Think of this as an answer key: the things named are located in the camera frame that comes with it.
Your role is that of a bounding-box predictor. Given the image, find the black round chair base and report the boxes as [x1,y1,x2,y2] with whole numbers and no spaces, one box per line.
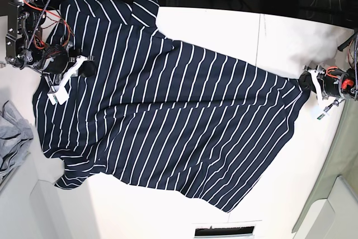
[259,0,299,17]

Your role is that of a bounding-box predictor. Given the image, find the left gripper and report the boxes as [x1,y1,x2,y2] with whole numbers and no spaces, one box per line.
[299,71,356,99]

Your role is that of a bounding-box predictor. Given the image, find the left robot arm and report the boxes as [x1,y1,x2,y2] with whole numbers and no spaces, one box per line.
[299,29,357,102]

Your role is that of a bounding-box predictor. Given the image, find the grey folded cloth pile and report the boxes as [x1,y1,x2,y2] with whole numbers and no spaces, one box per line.
[1,100,34,180]

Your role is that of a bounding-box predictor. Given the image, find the navy white striped t-shirt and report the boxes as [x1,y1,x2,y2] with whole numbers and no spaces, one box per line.
[33,0,310,212]

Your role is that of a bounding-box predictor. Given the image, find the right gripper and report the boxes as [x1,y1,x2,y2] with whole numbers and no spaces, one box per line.
[39,48,97,77]

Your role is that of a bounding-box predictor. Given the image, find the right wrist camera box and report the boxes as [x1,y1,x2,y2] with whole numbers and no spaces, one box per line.
[47,55,95,105]

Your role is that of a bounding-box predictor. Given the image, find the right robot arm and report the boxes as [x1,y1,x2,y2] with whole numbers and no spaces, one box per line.
[5,0,82,78]

